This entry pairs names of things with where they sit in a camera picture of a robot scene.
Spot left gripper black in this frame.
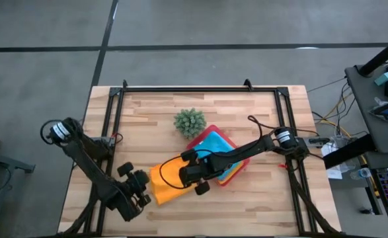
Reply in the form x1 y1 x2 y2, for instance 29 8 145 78
116 161 152 208

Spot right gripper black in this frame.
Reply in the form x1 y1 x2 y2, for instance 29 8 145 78
179 149 223 196

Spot yellow microfiber towel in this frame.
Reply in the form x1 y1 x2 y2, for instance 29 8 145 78
217 161 247 185

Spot blue microfiber towel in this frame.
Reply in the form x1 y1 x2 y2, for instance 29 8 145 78
193 131 244 181

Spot orange microfiber towel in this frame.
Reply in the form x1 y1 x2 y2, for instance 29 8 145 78
149 155 214 206

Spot pink translucent plastic bin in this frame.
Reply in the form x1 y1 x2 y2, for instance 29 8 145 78
186 124 251 188

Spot small green artificial plant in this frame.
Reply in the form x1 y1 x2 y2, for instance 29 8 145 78
173 108 207 139

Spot white paper sheets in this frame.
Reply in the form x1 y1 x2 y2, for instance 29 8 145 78
321 141 345 181

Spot dark desk with legs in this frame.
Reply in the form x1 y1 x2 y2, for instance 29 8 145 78
0 147 36 175

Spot black support beam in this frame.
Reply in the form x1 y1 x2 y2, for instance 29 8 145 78
322 134 376 169

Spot clear plastic bottle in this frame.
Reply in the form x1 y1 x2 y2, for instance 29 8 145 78
350 167 372 181

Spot dark grey side table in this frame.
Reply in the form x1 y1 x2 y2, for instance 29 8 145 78
344 64 388 155

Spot small teal box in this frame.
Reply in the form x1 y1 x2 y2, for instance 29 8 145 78
374 71 388 87

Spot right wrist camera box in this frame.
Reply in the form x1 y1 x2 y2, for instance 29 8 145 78
179 165 202 186

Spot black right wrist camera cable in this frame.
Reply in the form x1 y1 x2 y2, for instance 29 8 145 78
159 148 215 190

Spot black right arm base cable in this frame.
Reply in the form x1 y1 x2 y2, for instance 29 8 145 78
247 114 320 137

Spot black arm base cable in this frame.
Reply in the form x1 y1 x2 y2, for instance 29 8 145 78
40 118 55 145
247 114 320 137

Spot black left arm base cable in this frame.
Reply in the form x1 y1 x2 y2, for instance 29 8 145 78
40 118 55 145

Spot yellow cable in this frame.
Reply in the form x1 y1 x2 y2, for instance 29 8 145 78
315 91 352 139

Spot black slanted post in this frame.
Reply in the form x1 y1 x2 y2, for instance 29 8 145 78
358 32 388 77

